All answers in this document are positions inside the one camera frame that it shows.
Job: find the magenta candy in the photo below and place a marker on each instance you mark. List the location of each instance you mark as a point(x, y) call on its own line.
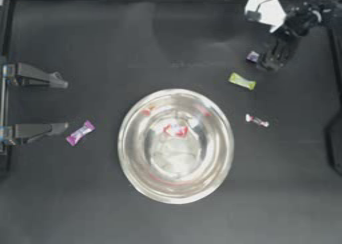
point(81, 133)

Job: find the black white red candy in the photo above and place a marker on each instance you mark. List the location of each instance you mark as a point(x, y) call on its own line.
point(257, 120)

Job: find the green candy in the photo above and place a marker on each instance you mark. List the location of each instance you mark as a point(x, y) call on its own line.
point(242, 81)

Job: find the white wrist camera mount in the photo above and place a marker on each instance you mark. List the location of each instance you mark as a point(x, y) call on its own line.
point(268, 8)

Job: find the steel bowl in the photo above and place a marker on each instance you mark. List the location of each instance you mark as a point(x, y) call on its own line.
point(176, 174)

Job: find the purple candy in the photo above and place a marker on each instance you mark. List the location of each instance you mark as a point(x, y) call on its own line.
point(253, 56)

